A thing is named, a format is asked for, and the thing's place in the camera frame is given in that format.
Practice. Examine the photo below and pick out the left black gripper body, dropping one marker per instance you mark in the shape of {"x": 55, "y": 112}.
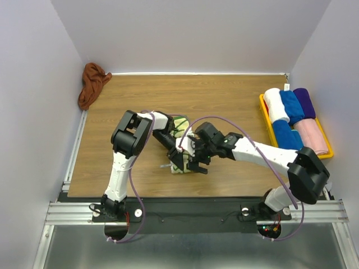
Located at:
{"x": 171, "y": 153}

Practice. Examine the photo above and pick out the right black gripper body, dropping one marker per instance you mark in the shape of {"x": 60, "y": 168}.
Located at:
{"x": 203, "y": 152}

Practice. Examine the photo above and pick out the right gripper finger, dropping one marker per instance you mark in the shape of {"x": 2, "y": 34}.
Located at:
{"x": 192, "y": 165}
{"x": 198, "y": 169}

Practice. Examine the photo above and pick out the green cream patterned towel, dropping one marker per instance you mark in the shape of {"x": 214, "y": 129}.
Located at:
{"x": 181, "y": 123}

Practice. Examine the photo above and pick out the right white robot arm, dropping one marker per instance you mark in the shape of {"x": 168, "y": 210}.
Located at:
{"x": 306, "y": 173}

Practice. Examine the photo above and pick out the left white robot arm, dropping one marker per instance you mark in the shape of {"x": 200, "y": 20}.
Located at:
{"x": 128, "y": 140}

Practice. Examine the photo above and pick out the blue teal rolled towel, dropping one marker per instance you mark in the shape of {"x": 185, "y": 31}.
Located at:
{"x": 286, "y": 137}

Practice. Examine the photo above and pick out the white rolled towel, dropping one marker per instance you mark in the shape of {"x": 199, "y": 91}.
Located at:
{"x": 275, "y": 105}

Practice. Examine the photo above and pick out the pink rolled towel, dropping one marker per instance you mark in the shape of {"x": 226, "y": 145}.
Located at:
{"x": 312, "y": 136}

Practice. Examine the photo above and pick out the purple rolled towel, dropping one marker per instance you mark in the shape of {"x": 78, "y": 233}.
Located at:
{"x": 304, "y": 99}

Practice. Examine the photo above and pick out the brown crumpled towel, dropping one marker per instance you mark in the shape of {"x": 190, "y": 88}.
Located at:
{"x": 94, "y": 78}

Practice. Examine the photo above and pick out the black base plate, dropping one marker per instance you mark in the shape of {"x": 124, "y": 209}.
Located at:
{"x": 187, "y": 216}

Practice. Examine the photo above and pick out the aluminium frame rail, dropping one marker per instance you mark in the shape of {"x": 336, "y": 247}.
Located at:
{"x": 316, "y": 236}

